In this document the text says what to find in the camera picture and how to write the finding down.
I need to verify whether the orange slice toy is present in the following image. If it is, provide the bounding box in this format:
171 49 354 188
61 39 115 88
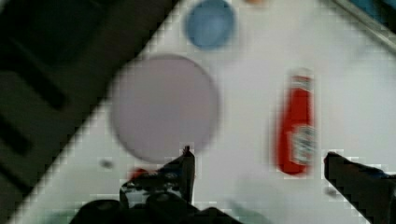
245 0 264 5

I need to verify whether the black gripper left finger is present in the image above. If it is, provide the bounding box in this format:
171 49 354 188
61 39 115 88
70 147 242 224

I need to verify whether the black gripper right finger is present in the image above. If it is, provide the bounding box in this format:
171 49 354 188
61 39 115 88
323 152 396 224

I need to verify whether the blue bowl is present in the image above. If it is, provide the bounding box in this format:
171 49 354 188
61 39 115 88
184 0 235 50

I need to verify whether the dark red plush strawberry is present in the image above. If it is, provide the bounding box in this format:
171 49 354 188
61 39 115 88
128 168 147 180

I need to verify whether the large lilac plate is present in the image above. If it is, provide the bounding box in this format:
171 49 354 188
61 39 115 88
111 54 219 163

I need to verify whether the red plush ketchup bottle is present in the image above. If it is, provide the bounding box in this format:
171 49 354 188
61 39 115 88
276 75 316 175

